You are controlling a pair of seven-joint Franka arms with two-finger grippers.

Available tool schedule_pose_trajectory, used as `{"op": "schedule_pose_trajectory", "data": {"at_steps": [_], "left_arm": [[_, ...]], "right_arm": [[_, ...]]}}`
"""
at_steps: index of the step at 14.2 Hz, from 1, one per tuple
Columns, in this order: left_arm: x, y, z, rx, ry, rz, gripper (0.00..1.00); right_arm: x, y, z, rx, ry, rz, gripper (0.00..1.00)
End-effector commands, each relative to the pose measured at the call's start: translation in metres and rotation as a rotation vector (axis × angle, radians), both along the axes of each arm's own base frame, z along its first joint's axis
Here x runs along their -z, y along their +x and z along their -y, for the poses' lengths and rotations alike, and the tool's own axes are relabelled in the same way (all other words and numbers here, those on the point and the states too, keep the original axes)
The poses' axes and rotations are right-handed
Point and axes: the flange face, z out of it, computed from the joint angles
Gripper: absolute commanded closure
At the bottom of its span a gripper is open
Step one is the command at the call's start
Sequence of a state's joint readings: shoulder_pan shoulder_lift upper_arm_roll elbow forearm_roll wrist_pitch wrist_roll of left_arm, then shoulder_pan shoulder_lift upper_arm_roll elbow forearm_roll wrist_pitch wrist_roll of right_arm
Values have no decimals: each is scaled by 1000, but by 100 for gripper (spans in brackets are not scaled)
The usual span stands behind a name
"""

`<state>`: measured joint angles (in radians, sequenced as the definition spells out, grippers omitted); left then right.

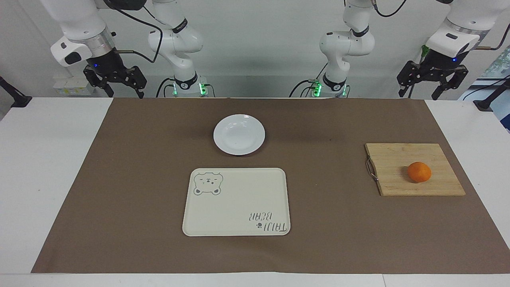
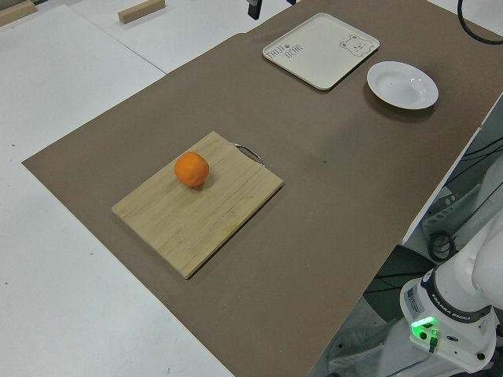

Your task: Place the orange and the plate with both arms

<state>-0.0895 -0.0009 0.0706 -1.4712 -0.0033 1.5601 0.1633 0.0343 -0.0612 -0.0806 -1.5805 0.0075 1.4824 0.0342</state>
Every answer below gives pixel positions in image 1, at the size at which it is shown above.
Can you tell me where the orange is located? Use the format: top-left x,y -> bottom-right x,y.
407,161 -> 432,183

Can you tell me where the white round plate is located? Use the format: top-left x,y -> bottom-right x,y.
213,114 -> 266,156

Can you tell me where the cream tray with bear print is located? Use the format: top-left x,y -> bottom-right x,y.
182,167 -> 291,237

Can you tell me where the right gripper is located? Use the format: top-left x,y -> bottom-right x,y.
83,48 -> 147,99

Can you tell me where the wooden cutting board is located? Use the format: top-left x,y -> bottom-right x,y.
365,143 -> 467,197

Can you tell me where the black stand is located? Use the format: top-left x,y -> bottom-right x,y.
473,78 -> 510,112
0,76 -> 33,108

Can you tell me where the black cable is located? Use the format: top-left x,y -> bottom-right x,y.
373,0 -> 408,18
289,79 -> 320,98
155,77 -> 177,98
114,7 -> 164,63
476,28 -> 510,51

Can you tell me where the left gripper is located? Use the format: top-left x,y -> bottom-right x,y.
397,49 -> 469,100

